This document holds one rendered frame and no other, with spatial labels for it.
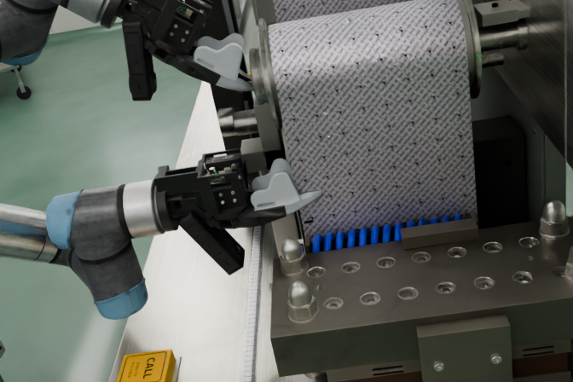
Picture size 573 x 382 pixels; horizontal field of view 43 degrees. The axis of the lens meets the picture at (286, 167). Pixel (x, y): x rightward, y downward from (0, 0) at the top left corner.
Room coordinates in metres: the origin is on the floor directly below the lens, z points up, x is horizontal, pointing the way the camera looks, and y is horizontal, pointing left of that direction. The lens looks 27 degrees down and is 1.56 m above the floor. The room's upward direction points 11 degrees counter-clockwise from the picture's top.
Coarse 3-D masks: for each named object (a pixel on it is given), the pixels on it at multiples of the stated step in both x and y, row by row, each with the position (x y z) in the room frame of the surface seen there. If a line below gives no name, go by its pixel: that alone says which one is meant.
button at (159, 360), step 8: (144, 352) 0.80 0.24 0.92; (152, 352) 0.80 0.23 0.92; (160, 352) 0.79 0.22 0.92; (168, 352) 0.79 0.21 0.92; (128, 360) 0.79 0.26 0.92; (136, 360) 0.79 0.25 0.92; (144, 360) 0.78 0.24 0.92; (152, 360) 0.78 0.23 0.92; (160, 360) 0.78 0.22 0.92; (168, 360) 0.77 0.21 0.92; (120, 368) 0.78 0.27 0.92; (128, 368) 0.77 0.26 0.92; (136, 368) 0.77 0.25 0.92; (144, 368) 0.77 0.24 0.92; (152, 368) 0.76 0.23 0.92; (160, 368) 0.76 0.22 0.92; (168, 368) 0.76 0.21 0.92; (120, 376) 0.76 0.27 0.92; (128, 376) 0.76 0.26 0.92; (136, 376) 0.75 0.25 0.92; (144, 376) 0.75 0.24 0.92; (152, 376) 0.75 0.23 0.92; (160, 376) 0.74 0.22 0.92; (168, 376) 0.75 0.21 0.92
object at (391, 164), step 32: (448, 96) 0.82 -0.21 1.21; (288, 128) 0.84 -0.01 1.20; (320, 128) 0.84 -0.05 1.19; (352, 128) 0.83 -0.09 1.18; (384, 128) 0.83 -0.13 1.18; (416, 128) 0.83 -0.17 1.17; (448, 128) 0.82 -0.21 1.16; (320, 160) 0.84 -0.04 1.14; (352, 160) 0.83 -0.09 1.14; (384, 160) 0.83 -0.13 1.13; (416, 160) 0.83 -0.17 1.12; (448, 160) 0.82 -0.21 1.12; (352, 192) 0.83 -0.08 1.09; (384, 192) 0.83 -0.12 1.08; (416, 192) 0.83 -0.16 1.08; (448, 192) 0.82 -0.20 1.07; (320, 224) 0.84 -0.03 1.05; (352, 224) 0.84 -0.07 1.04; (384, 224) 0.83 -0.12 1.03; (416, 224) 0.83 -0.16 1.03
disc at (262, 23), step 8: (264, 24) 0.93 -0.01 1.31; (264, 32) 0.90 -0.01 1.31; (264, 40) 0.88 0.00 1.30; (264, 48) 0.86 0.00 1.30; (264, 56) 0.85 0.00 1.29; (264, 64) 0.84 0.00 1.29; (264, 72) 0.84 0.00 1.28; (272, 96) 0.83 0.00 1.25; (272, 104) 0.83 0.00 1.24; (272, 112) 0.84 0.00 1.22; (280, 120) 0.88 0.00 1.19; (280, 128) 0.87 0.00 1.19
